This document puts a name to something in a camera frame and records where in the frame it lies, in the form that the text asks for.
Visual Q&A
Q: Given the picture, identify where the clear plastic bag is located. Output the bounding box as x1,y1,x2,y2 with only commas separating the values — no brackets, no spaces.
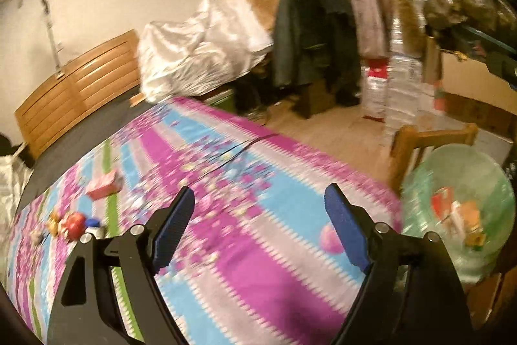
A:
424,0,517,34

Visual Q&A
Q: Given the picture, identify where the black cloth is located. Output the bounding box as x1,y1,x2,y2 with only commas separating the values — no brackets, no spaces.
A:
0,135,25,160

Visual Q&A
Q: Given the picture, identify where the red apple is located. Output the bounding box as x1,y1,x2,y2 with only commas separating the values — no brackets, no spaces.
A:
65,213,87,241

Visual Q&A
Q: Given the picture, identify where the tangle of cables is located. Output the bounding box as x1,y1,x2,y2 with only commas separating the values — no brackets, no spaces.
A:
234,82,279,123

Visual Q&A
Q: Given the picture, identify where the small white satin cover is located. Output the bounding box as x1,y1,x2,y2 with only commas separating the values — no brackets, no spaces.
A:
0,155,35,244

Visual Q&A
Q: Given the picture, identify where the wooden headboard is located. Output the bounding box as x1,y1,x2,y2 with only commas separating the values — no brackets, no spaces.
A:
14,29,142,160

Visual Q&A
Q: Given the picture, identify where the dark grey mattress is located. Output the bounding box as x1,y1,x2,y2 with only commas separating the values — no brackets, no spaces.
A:
20,94,162,176

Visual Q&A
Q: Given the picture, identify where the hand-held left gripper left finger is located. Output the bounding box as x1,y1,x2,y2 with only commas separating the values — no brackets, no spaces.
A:
46,187,195,345

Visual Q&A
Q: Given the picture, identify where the wooden chair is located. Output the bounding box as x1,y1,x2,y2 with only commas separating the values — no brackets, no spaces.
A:
388,123,479,192

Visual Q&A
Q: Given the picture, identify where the large white satin cover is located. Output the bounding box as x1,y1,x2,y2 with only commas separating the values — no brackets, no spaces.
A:
137,0,275,103

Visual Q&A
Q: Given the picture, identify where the thin black cable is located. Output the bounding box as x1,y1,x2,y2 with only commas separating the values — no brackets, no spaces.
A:
202,133,281,168

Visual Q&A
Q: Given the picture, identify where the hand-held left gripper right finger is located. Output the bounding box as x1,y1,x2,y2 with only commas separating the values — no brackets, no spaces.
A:
324,183,473,345

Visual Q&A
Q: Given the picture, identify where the pink box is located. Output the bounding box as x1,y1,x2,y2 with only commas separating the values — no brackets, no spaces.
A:
86,171,124,200

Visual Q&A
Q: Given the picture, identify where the red and white carton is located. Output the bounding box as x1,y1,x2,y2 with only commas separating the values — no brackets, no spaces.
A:
364,58,390,121

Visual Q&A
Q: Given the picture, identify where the red cigarette box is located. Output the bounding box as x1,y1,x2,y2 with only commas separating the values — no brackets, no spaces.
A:
430,187,455,222

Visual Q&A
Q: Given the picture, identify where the fur collar coat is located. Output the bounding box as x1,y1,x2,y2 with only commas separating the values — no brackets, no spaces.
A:
392,0,429,55

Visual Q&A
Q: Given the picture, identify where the floral striped bedsheet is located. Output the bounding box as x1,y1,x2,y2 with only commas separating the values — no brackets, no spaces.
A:
0,96,405,345

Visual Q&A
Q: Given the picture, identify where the dark hanging jacket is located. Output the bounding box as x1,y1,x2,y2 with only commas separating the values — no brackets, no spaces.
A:
271,0,362,107

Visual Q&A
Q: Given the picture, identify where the stack of white boxes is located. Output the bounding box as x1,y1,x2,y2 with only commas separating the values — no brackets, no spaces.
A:
384,16,437,139

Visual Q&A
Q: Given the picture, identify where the yellow toy figure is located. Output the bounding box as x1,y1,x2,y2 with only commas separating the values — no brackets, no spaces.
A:
46,211,65,236

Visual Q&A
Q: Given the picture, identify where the green storage box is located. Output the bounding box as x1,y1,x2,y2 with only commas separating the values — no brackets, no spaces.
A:
204,88,235,113

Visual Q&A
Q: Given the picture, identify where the orange and white box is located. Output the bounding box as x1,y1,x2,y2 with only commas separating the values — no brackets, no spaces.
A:
452,201,485,241

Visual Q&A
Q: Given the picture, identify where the bin with green bag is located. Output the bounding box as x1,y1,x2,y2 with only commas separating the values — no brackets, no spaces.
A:
400,145,512,285

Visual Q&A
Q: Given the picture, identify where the white bottle with blue cap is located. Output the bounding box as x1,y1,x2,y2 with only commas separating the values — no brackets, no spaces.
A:
87,219,106,238

